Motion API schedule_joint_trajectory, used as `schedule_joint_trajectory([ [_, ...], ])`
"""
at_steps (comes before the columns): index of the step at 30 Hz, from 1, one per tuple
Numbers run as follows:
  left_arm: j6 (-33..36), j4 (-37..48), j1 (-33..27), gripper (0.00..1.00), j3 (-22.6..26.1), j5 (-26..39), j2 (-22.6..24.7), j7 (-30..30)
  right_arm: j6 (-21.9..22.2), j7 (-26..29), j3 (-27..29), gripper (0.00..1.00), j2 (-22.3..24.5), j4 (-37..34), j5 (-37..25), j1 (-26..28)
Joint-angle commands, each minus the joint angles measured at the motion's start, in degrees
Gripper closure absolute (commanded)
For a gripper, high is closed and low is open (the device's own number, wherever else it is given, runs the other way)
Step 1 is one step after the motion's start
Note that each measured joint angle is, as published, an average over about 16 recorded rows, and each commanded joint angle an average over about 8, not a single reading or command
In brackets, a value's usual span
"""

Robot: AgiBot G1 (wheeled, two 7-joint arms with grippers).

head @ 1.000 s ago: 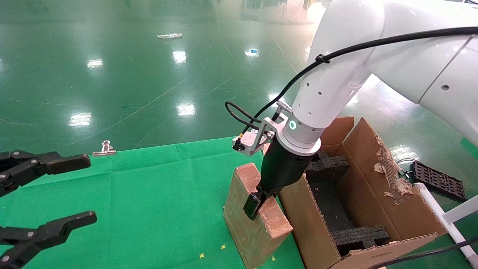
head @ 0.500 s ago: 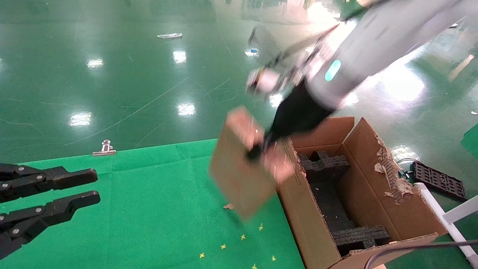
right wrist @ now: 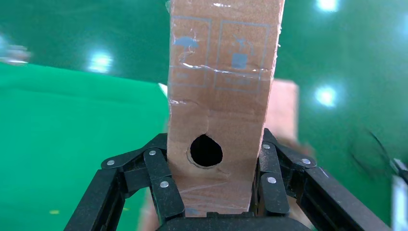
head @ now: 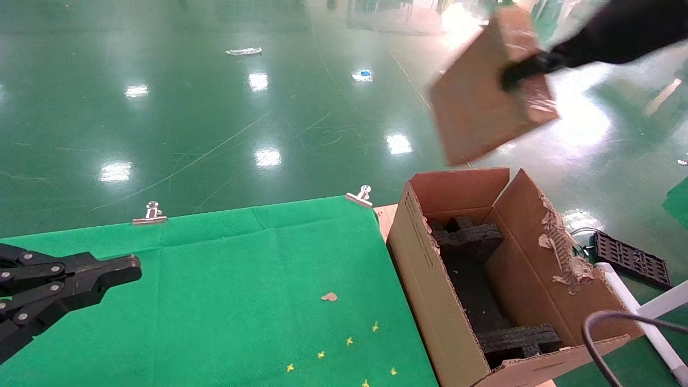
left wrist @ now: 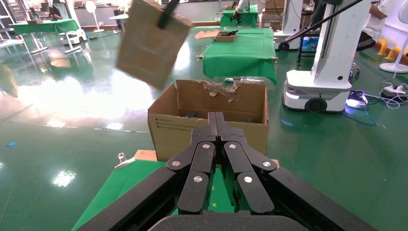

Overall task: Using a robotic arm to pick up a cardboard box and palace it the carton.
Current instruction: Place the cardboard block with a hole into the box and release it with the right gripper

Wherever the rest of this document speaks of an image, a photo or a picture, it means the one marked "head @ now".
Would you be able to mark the green floor mat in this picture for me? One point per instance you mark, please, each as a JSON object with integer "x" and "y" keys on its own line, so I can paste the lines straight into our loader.
{"x": 678, "y": 204}

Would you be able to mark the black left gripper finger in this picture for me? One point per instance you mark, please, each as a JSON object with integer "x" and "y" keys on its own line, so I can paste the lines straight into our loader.
{"x": 37, "y": 312}
{"x": 80, "y": 269}

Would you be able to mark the black plastic grid tray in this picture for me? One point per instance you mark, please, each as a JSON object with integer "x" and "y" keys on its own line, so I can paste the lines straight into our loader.
{"x": 631, "y": 260}

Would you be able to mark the white pipe frame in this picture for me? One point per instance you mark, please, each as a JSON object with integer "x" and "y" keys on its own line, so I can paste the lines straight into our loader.
{"x": 658, "y": 336}

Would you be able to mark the small brown cardboard scrap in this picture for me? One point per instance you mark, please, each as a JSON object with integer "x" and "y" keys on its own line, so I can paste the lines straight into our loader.
{"x": 329, "y": 296}

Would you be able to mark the green table cloth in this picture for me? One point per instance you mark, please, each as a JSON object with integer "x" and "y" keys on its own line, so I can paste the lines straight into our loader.
{"x": 215, "y": 290}

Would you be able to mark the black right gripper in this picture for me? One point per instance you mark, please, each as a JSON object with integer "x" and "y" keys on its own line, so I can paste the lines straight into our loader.
{"x": 629, "y": 29}

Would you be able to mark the silver binder clip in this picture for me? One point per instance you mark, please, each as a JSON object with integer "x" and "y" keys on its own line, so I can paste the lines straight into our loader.
{"x": 361, "y": 198}
{"x": 150, "y": 215}

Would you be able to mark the small brown cardboard box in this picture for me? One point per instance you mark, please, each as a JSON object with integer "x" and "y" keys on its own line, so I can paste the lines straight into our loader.
{"x": 473, "y": 107}

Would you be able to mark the black foam carton liner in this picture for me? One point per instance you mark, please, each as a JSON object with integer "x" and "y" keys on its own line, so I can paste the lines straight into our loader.
{"x": 475, "y": 295}

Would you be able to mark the large open cardboard carton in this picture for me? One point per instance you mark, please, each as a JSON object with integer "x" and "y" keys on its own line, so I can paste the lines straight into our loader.
{"x": 419, "y": 269}

